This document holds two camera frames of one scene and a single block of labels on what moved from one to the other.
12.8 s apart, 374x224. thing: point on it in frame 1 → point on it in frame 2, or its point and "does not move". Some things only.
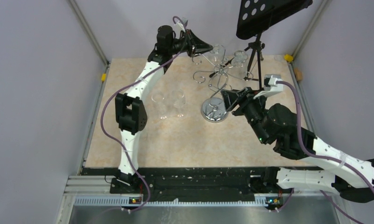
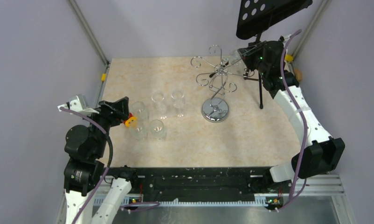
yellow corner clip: (288, 58) does not move
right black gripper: (243, 98) → (247, 54)
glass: (217, 54) → (157, 128)
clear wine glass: (178, 98) does not move
